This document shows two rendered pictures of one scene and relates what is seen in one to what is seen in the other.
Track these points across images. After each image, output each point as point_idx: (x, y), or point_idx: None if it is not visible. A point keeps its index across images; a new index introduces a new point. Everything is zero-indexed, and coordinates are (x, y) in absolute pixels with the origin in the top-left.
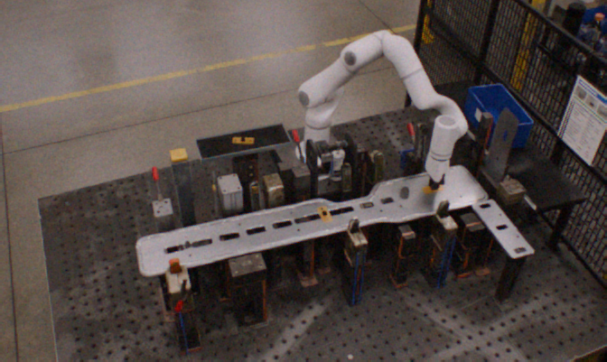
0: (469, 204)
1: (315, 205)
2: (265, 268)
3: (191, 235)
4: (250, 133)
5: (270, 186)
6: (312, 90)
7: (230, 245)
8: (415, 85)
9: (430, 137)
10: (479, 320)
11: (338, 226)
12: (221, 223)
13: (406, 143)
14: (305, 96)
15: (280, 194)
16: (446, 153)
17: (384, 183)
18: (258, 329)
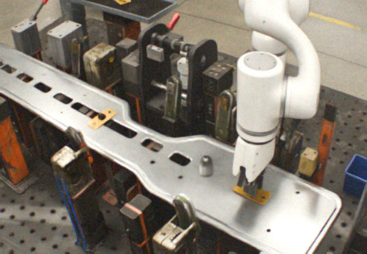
0: (261, 248)
1: (112, 105)
2: None
3: (14, 59)
4: None
5: (88, 53)
6: None
7: (14, 83)
8: None
9: None
10: None
11: (90, 137)
12: (38, 65)
13: None
14: None
15: (94, 69)
16: (246, 127)
17: (211, 141)
18: (6, 186)
